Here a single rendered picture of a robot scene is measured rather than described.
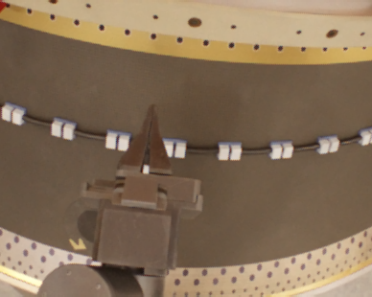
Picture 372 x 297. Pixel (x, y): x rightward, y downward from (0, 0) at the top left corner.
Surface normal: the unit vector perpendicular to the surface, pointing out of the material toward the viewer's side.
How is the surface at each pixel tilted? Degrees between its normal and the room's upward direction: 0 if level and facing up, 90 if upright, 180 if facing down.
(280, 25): 90
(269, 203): 62
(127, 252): 10
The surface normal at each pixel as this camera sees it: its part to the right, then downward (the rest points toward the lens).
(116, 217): 0.12, -0.29
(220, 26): -0.01, 0.89
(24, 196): -0.18, 0.54
